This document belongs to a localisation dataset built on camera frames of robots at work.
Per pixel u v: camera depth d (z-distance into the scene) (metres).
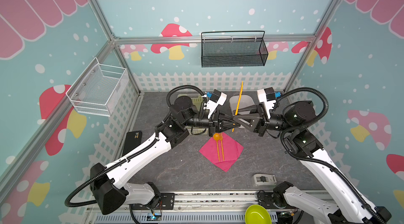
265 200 0.74
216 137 0.95
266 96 0.44
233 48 0.94
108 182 0.39
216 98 0.47
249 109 0.51
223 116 0.51
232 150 0.92
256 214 0.71
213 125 0.49
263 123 0.47
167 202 0.75
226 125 0.53
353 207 0.38
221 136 0.96
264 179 0.77
